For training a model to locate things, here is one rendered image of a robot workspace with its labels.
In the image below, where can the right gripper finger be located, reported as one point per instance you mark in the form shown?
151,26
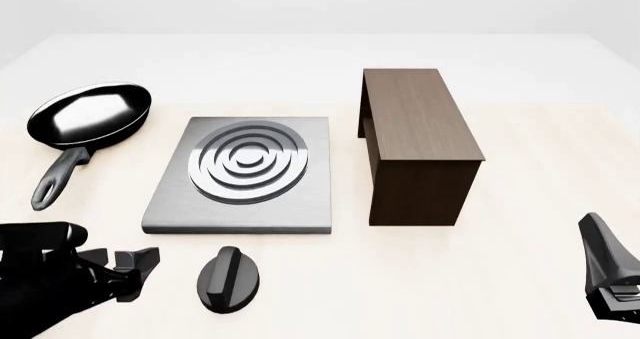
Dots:
602,249

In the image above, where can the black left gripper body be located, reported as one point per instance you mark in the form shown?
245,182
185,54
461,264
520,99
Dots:
112,282

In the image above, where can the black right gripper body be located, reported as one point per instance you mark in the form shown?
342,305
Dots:
617,303

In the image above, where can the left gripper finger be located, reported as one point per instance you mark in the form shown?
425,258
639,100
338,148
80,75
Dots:
95,258
140,258

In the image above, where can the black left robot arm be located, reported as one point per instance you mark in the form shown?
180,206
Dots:
30,301

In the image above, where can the round black stove knob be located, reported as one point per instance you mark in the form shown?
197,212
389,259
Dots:
227,279

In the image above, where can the flat grey stove plate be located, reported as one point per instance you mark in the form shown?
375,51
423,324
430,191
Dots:
240,211

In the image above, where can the black frying pan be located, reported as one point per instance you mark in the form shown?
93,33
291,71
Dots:
90,110

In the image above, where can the dark brown wooden cabinet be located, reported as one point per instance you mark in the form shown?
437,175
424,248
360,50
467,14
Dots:
425,129

